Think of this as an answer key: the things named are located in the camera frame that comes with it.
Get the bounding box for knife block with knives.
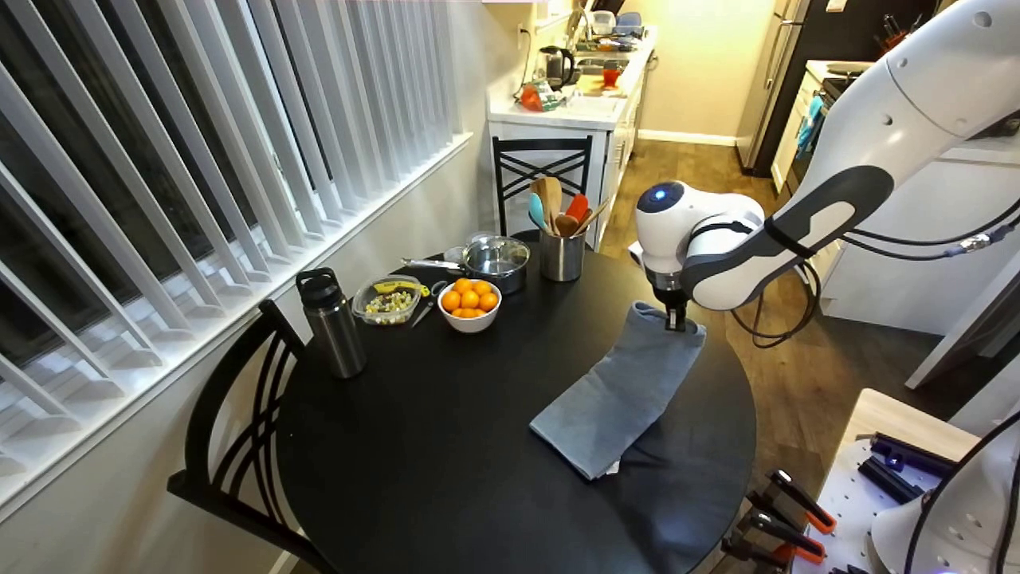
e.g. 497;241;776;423
874;11;917;59

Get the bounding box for glass pot lid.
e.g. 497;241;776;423
464;233;533;279

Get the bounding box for stainless steel refrigerator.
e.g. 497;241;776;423
737;0;816;180

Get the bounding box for white vertical blinds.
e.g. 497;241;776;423
0;0;470;518

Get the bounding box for black clamp orange tip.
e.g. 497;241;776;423
769;466;841;536
740;508;833;568

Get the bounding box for white stove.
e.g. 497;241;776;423
771;59;881;198

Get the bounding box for blue towel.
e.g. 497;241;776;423
525;300;711;486

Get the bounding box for steel utensil cup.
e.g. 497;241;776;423
536;229;586;286

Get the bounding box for black base cable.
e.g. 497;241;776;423
901;407;1020;574

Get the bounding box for teal hanging towel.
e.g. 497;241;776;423
794;95;833;161

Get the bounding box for steel pot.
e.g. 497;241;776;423
402;233;533;300

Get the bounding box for dark electric kettle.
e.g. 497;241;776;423
536;43;584;92

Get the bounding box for red spatula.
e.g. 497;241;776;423
561;193;596;233

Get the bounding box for dark blue block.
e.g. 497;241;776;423
854;457;930;511
854;427;961;482

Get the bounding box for white bowl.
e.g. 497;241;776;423
435;276;505;337

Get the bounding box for steel bowl with food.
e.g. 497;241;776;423
352;271;435;329

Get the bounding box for steel water bottle black cap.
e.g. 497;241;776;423
295;264;369;383

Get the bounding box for white counter cabinet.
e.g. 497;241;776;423
485;30;657;254

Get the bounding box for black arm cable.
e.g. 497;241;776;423
729;198;1020;352

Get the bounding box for wooden spoon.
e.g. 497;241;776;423
530;172;567;241

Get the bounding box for white perforated board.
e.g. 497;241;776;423
791;386;986;574

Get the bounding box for black curved-back chair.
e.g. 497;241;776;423
167;297;334;574

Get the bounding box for black cross-back chair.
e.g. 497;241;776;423
490;135;596;241

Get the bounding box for yellow banana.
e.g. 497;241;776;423
369;279;435;302

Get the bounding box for blue spatula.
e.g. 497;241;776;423
524;189;551;241

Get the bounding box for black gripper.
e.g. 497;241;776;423
645;264;694;336

